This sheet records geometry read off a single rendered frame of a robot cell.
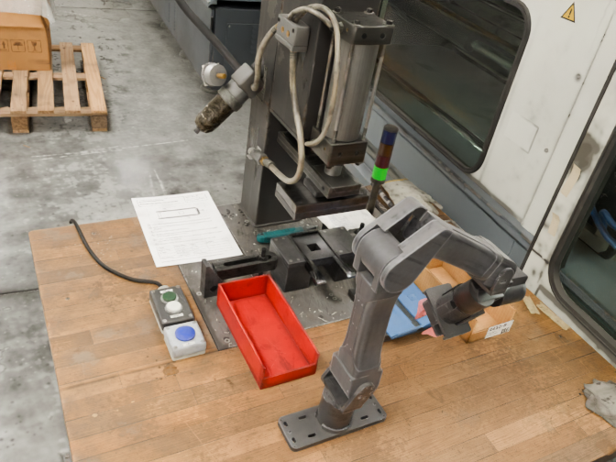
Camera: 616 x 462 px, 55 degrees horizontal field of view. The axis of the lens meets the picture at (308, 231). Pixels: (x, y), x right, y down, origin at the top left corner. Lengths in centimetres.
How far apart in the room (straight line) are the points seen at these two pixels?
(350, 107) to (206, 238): 54
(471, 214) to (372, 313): 98
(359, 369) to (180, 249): 63
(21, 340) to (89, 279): 119
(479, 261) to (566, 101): 72
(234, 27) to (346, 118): 322
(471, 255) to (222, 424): 53
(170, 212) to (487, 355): 86
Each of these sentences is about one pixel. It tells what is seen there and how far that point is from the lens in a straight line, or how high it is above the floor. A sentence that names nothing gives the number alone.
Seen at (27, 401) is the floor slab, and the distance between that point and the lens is 235.
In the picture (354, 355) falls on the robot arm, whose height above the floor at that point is 110.
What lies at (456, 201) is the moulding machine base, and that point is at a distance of 190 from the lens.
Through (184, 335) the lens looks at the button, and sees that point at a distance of 120.
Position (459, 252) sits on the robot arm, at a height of 128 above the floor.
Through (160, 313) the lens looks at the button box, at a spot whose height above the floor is 93.
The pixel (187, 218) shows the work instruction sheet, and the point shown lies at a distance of 157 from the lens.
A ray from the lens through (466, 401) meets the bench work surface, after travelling 126.
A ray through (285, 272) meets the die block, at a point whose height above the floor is 96.
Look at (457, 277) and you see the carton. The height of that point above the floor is 92.
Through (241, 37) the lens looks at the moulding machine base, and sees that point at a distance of 440.
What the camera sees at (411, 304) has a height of 92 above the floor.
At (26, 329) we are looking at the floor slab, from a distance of 260.
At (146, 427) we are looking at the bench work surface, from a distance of 111.
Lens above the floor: 180
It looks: 35 degrees down
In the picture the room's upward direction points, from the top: 11 degrees clockwise
